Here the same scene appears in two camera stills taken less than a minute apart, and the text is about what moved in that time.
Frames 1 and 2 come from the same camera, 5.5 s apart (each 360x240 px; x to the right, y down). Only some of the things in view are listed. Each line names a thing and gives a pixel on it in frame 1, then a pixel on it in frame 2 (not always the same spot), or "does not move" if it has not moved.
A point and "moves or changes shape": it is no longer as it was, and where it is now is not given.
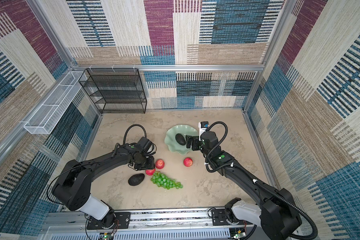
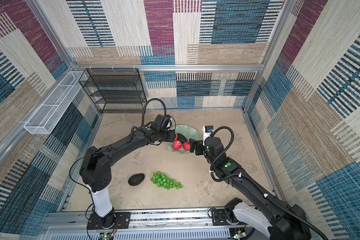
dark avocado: (180, 139) does not move
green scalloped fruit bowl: (171, 142) does not move
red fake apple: (188, 162) moves or changes shape
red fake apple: (159, 163) -> (177, 144)
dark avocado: (135, 179) does not move
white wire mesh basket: (43, 121) does not move
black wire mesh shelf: (115, 90) does not move
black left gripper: (151, 165) -> (171, 136)
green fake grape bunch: (165, 182) does not move
